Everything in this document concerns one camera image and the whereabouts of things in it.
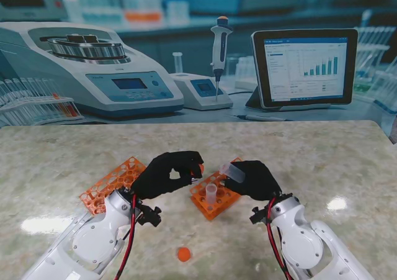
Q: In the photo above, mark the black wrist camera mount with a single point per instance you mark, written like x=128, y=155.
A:
x=259, y=216
x=150, y=215

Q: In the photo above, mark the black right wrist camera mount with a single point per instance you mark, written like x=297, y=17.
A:
x=259, y=216

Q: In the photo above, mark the printed laboratory backdrop poster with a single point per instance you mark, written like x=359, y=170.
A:
x=198, y=44

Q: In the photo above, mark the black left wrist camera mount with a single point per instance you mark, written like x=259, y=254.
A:
x=150, y=215

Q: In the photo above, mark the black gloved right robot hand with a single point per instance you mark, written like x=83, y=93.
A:
x=260, y=183

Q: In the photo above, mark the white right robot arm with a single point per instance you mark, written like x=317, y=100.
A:
x=304, y=242

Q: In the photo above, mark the clear plastic centrifuge tube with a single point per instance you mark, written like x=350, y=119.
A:
x=211, y=195
x=234, y=171

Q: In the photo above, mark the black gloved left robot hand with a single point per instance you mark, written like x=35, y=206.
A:
x=158, y=180

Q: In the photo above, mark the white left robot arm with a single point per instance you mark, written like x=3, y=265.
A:
x=93, y=242

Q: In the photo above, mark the orange plastic test tube rack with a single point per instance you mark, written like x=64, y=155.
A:
x=93, y=205
x=193, y=196

